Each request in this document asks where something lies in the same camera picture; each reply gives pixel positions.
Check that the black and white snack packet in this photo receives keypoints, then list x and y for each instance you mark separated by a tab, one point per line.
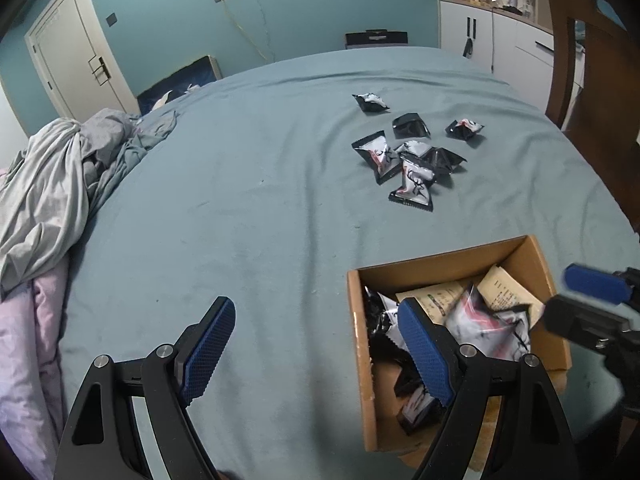
371	102
414	147
377	155
412	185
465	129

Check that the beige snack packet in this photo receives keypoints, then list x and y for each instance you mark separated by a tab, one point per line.
440	297
505	287

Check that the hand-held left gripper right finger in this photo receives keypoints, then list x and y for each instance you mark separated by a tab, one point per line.
425	355

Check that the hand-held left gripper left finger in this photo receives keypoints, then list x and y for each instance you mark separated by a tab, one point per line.
207	355

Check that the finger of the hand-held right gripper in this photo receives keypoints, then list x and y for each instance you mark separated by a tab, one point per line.
595	282
575	320

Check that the brown wooden chair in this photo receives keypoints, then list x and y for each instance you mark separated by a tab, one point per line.
605	85

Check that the pile of snack packets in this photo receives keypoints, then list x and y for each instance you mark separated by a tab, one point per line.
480	325

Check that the black bag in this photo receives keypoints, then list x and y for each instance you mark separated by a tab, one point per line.
376	40

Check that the bed with teal sheet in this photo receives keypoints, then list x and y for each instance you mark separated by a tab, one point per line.
250	210

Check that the brown cardboard box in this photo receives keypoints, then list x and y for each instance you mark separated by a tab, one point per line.
361	360

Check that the white door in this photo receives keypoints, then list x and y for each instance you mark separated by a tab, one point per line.
70	50

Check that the white cabinet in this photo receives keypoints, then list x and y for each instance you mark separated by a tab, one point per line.
510	45

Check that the crumpled grey duvet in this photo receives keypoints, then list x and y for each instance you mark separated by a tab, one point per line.
55	195

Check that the grey light switch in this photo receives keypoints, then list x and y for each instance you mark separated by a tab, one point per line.
112	19

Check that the dark framed painting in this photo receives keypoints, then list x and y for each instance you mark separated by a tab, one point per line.
180	82

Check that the pink quilt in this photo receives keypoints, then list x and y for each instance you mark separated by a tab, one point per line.
25	360

